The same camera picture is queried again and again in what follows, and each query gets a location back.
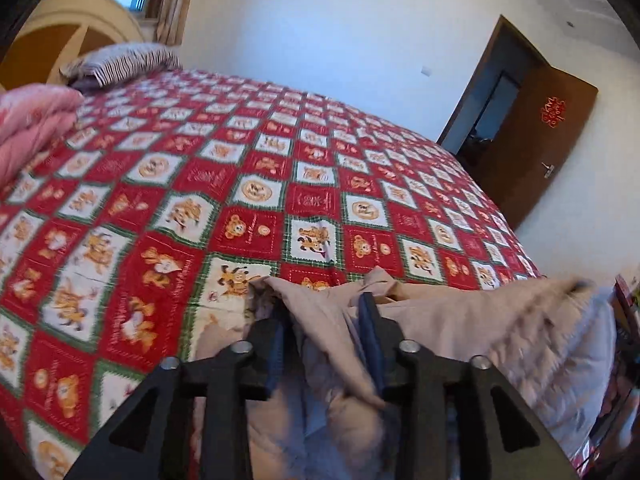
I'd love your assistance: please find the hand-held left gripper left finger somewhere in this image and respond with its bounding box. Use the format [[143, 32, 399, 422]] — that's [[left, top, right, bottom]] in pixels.
[[65, 305, 293, 480]]

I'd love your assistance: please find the dark wooden door frame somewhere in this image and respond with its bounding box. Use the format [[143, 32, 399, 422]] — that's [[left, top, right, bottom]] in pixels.
[[436, 14, 551, 171]]

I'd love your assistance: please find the red paper door decoration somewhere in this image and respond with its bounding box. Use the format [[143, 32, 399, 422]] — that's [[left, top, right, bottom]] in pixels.
[[540, 96, 570, 129]]

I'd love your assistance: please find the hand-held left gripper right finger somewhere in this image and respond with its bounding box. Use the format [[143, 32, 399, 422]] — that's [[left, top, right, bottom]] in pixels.
[[357, 291, 581, 480]]

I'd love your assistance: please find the striped pillow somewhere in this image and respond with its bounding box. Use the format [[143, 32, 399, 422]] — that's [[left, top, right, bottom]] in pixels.
[[59, 42, 182, 92]]

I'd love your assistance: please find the red printed bear bedspread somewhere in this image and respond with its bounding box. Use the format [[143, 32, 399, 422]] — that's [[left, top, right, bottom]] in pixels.
[[0, 67, 543, 480]]

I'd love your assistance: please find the folded pink floral quilt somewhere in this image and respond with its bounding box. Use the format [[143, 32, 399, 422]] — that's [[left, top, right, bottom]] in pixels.
[[0, 84, 86, 188]]

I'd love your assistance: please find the brown wooden door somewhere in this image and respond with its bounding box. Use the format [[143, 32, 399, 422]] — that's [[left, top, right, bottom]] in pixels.
[[474, 66, 599, 231]]

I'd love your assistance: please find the lilac quilted puffer jacket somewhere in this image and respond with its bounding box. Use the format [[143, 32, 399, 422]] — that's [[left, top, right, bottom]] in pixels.
[[192, 266, 618, 480]]

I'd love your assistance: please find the cream and wood headboard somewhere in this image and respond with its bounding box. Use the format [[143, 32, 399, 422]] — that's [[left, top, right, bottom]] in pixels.
[[0, 0, 147, 92]]

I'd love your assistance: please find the beige patterned curtain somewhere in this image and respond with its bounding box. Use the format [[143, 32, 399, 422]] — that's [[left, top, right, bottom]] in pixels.
[[156, 0, 201, 47]]

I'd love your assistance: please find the wooden nightstand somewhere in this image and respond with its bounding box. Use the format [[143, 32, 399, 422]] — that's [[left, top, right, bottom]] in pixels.
[[575, 274, 640, 476]]

